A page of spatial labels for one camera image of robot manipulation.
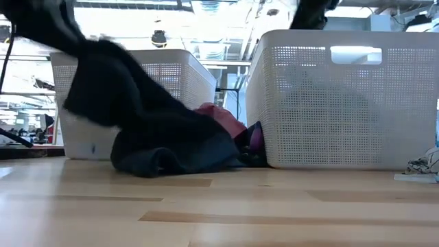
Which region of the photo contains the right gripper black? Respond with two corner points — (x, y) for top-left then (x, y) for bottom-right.
(289, 0), (340, 30)

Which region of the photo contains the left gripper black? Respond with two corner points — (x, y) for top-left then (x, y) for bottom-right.
(37, 0), (88, 52)

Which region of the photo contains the dark slate garment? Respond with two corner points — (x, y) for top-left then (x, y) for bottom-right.
(62, 38), (241, 178)

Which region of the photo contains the maroon garment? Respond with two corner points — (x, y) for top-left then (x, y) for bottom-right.
(193, 102), (248, 141)

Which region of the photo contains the dark purple-toed sock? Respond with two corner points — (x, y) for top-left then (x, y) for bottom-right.
(235, 119), (269, 168)

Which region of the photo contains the white leaf-patterned cloth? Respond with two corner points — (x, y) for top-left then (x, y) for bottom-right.
(393, 146), (439, 185)

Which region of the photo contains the grey ceiling box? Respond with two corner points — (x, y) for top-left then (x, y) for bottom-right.
(369, 13), (392, 32)

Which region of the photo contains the black dome ceiling fixture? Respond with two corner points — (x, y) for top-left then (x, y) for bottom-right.
(150, 30), (168, 49)

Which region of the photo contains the white perforated plastic bin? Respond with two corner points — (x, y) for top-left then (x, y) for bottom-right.
(245, 29), (439, 172)
(49, 49), (217, 161)

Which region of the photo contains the black ceiling equipment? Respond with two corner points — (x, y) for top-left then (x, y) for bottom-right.
(404, 12), (436, 29)

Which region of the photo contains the thin black stand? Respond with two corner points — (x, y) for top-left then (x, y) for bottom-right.
(215, 87), (241, 121)

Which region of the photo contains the black looped wrist cable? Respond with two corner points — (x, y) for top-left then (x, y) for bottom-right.
(0, 23), (17, 94)

